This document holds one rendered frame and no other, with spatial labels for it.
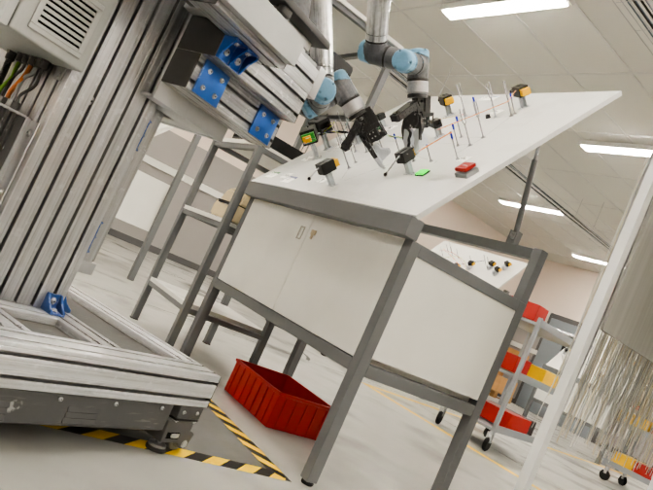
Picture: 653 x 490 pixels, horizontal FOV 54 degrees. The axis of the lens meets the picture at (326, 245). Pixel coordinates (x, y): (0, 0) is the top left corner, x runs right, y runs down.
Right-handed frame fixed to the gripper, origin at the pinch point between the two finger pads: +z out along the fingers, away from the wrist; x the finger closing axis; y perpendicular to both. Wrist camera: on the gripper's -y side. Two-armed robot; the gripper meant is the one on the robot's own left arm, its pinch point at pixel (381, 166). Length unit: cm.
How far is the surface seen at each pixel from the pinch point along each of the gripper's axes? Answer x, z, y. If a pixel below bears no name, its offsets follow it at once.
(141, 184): 234, -75, -195
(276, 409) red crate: -9, 58, -78
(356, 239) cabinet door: -9.8, 16.7, -18.6
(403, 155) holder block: 4.7, 0.6, 8.2
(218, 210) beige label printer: 74, -20, -89
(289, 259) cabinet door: 12, 13, -50
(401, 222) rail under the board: -27.4, 16.9, 0.4
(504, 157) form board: -0.1, 18.0, 37.1
